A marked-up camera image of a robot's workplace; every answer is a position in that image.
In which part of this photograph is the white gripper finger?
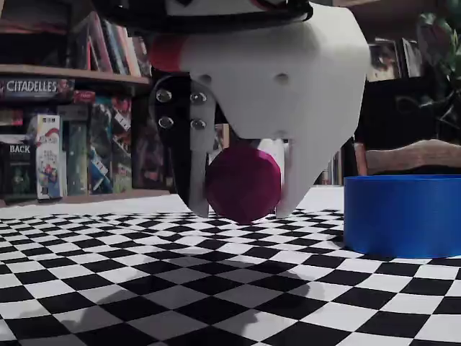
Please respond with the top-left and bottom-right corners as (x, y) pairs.
(276, 135), (357, 219)

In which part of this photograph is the black white checkered mat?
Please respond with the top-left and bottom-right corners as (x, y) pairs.
(0, 185), (461, 346)

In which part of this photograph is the white tall game box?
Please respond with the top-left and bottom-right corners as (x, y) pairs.
(35, 114), (68, 201)

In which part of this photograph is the black Back game box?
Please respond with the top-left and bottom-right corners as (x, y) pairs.
(0, 134), (38, 198)

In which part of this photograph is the green leafy houseplant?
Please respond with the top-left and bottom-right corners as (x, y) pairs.
(416, 6), (461, 122)

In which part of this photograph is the green game box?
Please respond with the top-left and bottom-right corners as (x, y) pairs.
(66, 120), (90, 196)

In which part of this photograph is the black cabinet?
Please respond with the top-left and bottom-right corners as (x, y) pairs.
(359, 77), (461, 145)

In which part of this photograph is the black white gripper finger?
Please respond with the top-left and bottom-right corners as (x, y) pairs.
(148, 74), (218, 219)

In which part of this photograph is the blue round box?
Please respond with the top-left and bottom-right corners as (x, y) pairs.
(343, 174), (461, 260)

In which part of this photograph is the small red box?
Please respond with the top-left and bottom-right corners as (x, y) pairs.
(73, 89), (97, 106)

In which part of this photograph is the pink faceted ball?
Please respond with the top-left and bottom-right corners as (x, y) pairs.
(204, 144), (283, 226)

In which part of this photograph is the wooden bookshelf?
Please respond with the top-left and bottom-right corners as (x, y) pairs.
(0, 0), (154, 206)

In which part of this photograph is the Citadelles board game box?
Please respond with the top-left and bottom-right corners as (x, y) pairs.
(0, 78), (76, 101)

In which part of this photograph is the brown wooden chair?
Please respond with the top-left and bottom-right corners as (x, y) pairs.
(354, 139), (461, 178)

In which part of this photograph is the dark framed picture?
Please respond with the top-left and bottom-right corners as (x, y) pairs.
(367, 38), (403, 82)
(401, 37), (423, 79)

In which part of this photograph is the upright book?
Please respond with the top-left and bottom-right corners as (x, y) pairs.
(86, 12), (105, 71)
(125, 34), (152, 77)
(104, 19), (125, 75)

